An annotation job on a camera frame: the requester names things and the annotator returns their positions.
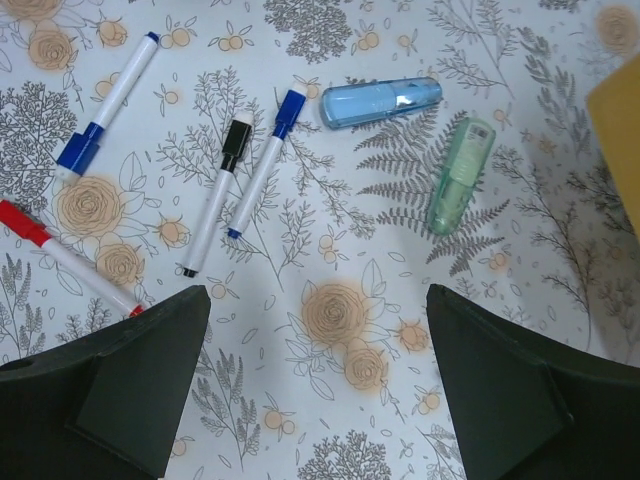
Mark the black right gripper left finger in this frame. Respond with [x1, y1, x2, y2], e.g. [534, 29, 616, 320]
[1, 286, 211, 479]

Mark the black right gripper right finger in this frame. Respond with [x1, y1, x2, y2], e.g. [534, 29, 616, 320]
[426, 284, 639, 479]

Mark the round cream drawer cabinet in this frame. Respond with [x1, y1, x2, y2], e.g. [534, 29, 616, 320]
[587, 54, 639, 236]

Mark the blue correction tape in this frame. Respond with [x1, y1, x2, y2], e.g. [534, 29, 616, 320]
[319, 77, 443, 130]

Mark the small white marker blue cap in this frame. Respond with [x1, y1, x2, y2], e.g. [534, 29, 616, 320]
[227, 83, 307, 239]

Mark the white marker red cap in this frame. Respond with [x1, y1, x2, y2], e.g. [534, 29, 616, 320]
[1, 198, 145, 318]

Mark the white marker black cap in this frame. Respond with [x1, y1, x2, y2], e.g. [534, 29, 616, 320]
[182, 110, 254, 278]

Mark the floral table mat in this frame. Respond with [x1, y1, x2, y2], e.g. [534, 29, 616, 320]
[1, 1, 639, 479]

